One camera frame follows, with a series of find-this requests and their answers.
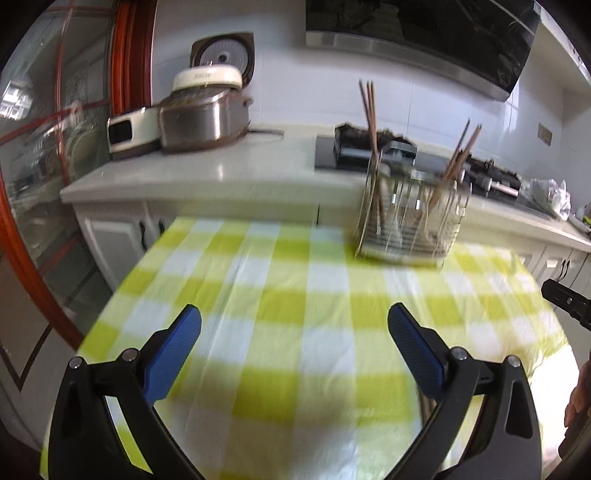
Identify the steel brown rice cooker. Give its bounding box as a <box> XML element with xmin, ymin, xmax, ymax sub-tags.
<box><xmin>158</xmin><ymin>32</ymin><xmax>256</xmax><ymax>153</ymax></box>

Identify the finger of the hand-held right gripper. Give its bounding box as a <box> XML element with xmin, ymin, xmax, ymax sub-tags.
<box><xmin>541</xmin><ymin>278</ymin><xmax>591</xmax><ymax>331</ymax></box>

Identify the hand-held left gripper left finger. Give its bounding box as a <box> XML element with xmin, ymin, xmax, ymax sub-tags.
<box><xmin>46</xmin><ymin>305</ymin><xmax>206</xmax><ymax>480</ymax></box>

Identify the white wall cabinet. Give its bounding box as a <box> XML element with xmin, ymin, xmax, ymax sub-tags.
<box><xmin>540</xmin><ymin>9</ymin><xmax>591</xmax><ymax>93</ymax></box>

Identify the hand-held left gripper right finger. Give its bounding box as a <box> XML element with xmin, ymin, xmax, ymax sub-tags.
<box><xmin>385</xmin><ymin>302</ymin><xmax>543</xmax><ymax>480</ymax></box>

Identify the steel wire utensil rack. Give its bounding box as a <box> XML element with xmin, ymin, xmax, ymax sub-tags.
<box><xmin>353</xmin><ymin>154</ymin><xmax>472</xmax><ymax>269</ymax></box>

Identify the person's right hand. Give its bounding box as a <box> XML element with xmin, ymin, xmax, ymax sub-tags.
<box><xmin>564</xmin><ymin>374</ymin><xmax>591</xmax><ymax>430</ymax></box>

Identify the white plastic bag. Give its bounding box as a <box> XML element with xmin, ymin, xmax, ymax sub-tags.
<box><xmin>522</xmin><ymin>178</ymin><xmax>573</xmax><ymax>221</ymax></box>

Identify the white base cabinet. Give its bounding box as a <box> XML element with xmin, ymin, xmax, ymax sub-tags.
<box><xmin>74</xmin><ymin>200</ymin><xmax>320</xmax><ymax>292</ymax></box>
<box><xmin>521</xmin><ymin>237</ymin><xmax>591</xmax><ymax>288</ymax></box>

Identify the black burner grate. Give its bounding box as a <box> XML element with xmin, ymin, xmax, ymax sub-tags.
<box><xmin>464</xmin><ymin>157</ymin><xmax>523</xmax><ymax>186</ymax></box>
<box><xmin>333</xmin><ymin>122</ymin><xmax>419</xmax><ymax>160</ymax></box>

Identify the white boxy appliance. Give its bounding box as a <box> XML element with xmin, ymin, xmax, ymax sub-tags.
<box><xmin>107</xmin><ymin>107</ymin><xmax>162</xmax><ymax>160</ymax></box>

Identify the black steel range hood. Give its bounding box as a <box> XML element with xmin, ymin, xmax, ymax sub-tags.
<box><xmin>305</xmin><ymin>0</ymin><xmax>539</xmax><ymax>103</ymax></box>

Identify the black glass gas stove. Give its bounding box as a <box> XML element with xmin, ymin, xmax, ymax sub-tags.
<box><xmin>314</xmin><ymin>122</ymin><xmax>555</xmax><ymax>219</ymax></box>

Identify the red framed glass door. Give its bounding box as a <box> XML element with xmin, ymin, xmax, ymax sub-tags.
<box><xmin>0</xmin><ymin>0</ymin><xmax>160</xmax><ymax>393</ymax></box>

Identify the yellow white checkered tablecloth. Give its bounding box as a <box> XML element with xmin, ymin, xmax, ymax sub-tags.
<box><xmin>39</xmin><ymin>217</ymin><xmax>575</xmax><ymax>480</ymax></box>

